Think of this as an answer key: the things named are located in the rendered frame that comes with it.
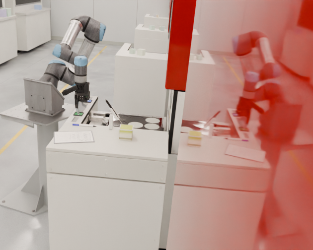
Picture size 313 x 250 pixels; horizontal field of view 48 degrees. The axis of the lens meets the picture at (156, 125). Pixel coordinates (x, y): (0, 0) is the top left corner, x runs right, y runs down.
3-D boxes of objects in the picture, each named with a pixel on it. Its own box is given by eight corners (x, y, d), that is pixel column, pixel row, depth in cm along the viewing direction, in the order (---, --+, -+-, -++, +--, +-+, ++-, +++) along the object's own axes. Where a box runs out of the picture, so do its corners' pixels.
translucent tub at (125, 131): (132, 136, 197) (133, 124, 195) (132, 141, 190) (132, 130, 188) (119, 135, 197) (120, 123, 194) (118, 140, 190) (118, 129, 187)
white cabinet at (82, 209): (158, 205, 301) (167, 117, 270) (153, 299, 212) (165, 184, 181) (84, 198, 301) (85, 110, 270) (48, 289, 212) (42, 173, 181)
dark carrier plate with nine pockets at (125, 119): (162, 118, 246) (162, 117, 245) (160, 138, 214) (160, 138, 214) (113, 114, 246) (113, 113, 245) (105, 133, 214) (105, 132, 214)
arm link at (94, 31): (60, 76, 270) (90, 14, 246) (78, 85, 274) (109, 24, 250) (57, 83, 260) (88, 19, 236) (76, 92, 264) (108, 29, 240)
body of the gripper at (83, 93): (87, 102, 214) (87, 84, 210) (73, 101, 215) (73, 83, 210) (90, 99, 222) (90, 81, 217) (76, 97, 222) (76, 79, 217)
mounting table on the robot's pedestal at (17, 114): (0, 130, 253) (-2, 113, 248) (38, 111, 292) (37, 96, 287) (53, 143, 241) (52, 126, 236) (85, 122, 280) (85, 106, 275)
